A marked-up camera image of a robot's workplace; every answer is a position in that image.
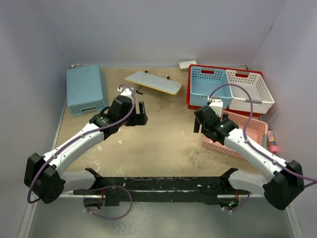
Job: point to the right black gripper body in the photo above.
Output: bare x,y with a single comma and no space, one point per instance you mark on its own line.
204,131

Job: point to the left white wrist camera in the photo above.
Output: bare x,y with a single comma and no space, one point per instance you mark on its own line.
127,92

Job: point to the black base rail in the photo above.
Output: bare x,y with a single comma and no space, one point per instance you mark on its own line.
204,190

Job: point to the small blue perforated basket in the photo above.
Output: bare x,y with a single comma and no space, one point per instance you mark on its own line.
202,81

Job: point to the small white box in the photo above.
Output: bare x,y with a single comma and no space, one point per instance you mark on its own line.
184,66

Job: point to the large pink basket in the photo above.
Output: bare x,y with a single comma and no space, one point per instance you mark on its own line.
256,130

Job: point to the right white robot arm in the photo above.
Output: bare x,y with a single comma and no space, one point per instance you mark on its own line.
280,182

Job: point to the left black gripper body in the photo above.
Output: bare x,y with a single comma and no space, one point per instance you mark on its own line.
135,119

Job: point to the red plastic tray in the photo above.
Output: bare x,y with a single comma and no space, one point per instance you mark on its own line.
202,80

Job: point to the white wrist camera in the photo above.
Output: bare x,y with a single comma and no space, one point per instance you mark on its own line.
127,92
216,105

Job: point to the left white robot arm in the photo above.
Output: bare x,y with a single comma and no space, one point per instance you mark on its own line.
46,175

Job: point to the pink marker tube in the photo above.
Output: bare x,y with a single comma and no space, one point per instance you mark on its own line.
271,143

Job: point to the white perforated basket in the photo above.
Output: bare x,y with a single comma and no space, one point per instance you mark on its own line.
259,94

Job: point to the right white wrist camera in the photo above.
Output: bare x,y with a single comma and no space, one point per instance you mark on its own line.
216,105

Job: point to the yellow-edged whiteboard stand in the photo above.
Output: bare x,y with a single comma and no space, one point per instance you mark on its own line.
159,84

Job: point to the large blue basket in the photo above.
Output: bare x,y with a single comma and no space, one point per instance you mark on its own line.
86,89

